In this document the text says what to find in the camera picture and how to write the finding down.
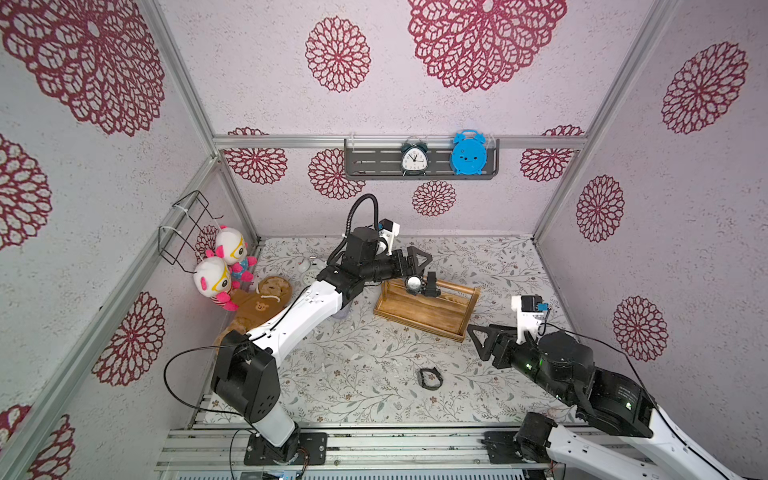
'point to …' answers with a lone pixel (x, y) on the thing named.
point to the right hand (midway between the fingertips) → (474, 327)
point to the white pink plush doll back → (232, 248)
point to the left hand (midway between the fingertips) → (420, 262)
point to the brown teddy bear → (266, 298)
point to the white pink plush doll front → (212, 279)
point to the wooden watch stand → (447, 315)
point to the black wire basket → (190, 217)
